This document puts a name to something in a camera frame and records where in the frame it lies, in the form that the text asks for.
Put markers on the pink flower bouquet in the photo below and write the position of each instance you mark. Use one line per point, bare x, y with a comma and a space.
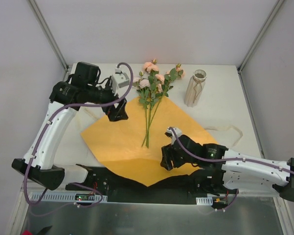
152, 87

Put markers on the left white cable duct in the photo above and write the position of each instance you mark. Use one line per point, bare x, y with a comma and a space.
73, 197

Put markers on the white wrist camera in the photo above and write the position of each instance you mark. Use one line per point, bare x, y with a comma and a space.
119, 79
173, 133

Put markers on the right white cable duct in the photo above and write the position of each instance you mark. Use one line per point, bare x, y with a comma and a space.
204, 201

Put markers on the white cable duct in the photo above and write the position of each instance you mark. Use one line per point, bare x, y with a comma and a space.
204, 201
73, 197

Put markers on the left aluminium frame post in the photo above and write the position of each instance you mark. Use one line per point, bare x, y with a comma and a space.
48, 33

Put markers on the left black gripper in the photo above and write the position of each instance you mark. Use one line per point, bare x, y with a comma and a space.
114, 106

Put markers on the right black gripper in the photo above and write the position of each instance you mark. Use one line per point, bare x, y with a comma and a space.
172, 153

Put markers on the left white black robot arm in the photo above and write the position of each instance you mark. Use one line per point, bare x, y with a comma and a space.
41, 154

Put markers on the aluminium front rail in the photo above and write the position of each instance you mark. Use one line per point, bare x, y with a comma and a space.
254, 191

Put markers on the aluminium frame post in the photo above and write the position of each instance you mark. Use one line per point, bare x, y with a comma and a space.
48, 33
260, 35

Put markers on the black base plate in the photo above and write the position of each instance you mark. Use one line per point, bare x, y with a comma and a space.
181, 190

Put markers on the cream printed ribbon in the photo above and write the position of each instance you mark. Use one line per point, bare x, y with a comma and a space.
228, 135

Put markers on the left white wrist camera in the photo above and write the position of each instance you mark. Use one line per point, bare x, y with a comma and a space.
119, 79

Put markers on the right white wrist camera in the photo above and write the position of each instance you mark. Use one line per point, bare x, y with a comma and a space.
173, 133

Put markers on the beige ribbed vase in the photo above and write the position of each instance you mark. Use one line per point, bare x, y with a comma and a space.
195, 88

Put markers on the right aluminium frame post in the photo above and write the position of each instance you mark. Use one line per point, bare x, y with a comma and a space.
260, 35

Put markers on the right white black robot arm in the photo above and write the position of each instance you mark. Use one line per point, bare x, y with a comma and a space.
222, 169

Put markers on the orange wrapping paper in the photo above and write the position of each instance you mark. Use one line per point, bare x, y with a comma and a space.
118, 145

